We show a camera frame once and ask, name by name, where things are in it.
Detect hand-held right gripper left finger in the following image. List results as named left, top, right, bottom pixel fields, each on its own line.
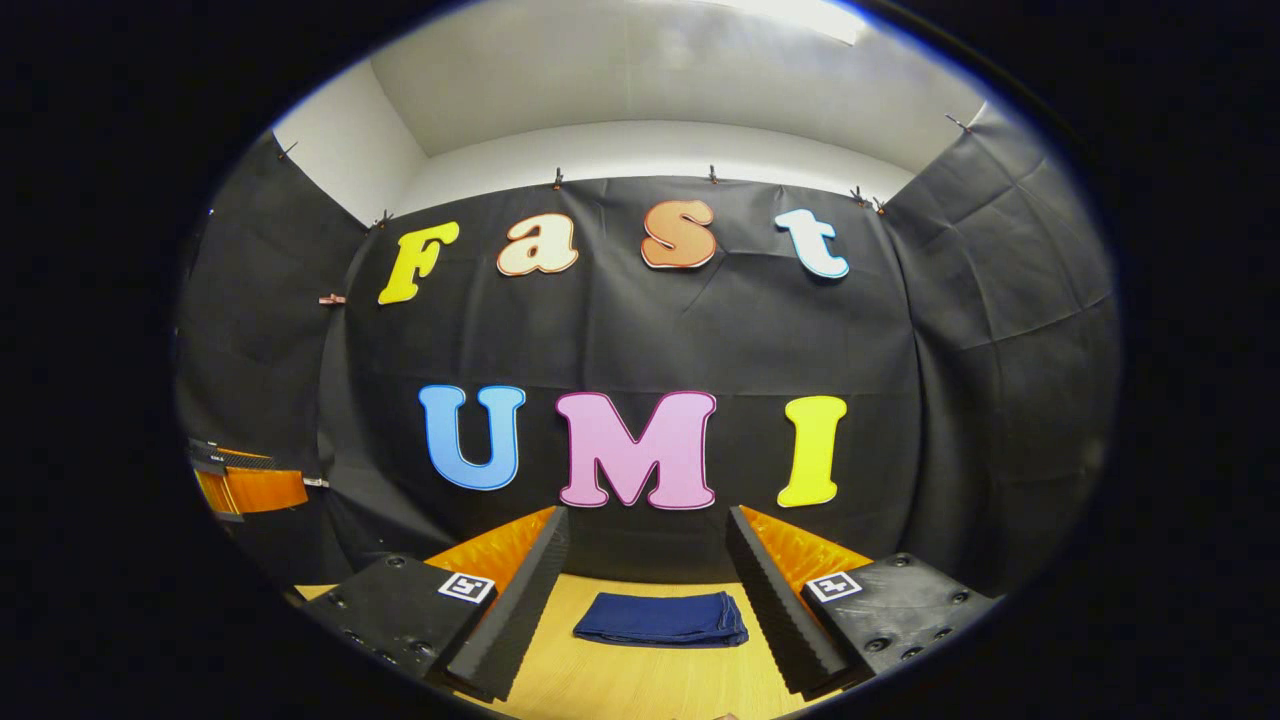
left=300, top=505, right=571, bottom=703

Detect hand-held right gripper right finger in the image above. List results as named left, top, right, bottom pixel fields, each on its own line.
left=725, top=505, right=1001, bottom=701

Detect black backdrop cloth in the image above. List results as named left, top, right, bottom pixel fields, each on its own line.
left=175, top=100, right=1121, bottom=601

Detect blue denim jeans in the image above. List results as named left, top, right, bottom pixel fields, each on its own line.
left=573, top=590, right=750, bottom=649

